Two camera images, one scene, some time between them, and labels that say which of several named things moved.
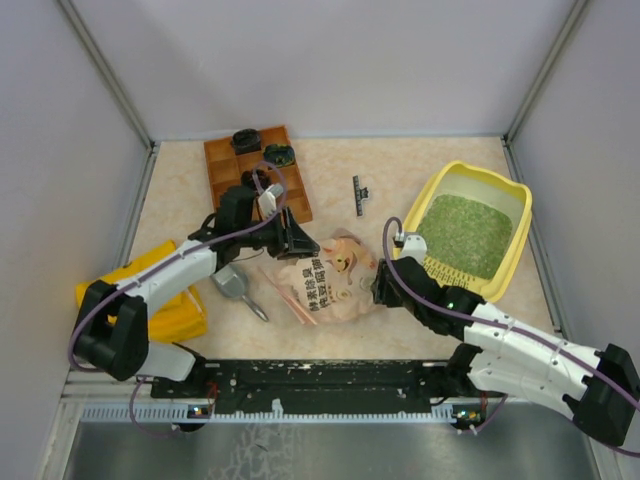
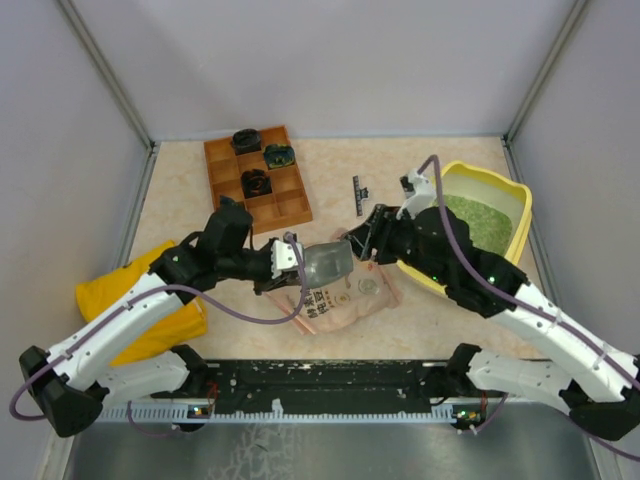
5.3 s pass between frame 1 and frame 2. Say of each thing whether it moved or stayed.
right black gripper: moved
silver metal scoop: moved
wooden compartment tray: stayed
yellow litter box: stayed
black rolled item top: stayed
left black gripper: moved
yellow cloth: stayed
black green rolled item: stayed
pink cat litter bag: moved
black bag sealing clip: stayed
